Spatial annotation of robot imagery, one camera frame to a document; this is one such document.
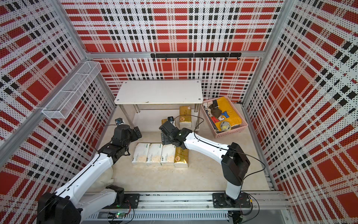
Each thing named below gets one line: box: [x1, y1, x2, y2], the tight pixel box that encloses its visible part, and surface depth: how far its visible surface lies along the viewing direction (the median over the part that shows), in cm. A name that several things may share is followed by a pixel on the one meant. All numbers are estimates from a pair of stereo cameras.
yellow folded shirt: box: [210, 96, 242, 132], surface depth 104 cm
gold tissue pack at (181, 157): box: [174, 146, 189, 168], surface depth 85 cm
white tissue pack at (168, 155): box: [160, 143, 176, 166], surface depth 86 cm
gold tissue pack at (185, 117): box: [179, 105, 192, 129], surface depth 98 cm
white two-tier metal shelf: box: [113, 80, 204, 133], surface depth 85 cm
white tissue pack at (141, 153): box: [131, 142, 151, 165], surface depth 88 cm
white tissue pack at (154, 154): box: [146, 142, 164, 167], surface depth 87 cm
